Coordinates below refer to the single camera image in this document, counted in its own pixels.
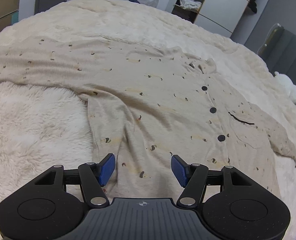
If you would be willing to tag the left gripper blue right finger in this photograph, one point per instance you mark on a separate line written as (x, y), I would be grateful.
(193, 178)

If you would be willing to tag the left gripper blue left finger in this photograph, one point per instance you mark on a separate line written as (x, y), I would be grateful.
(93, 177)

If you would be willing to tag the grey padded headboard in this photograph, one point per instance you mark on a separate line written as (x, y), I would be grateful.
(279, 52)

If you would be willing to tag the beige patterned button cardigan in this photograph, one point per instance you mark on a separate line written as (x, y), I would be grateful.
(146, 104)

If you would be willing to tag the white plush toy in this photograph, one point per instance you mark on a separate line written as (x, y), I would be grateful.
(287, 85)

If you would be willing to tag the open wardrobe with clothes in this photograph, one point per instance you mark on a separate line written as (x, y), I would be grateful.
(234, 19)

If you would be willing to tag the cream fluffy bed blanket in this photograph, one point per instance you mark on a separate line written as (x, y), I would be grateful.
(42, 126)

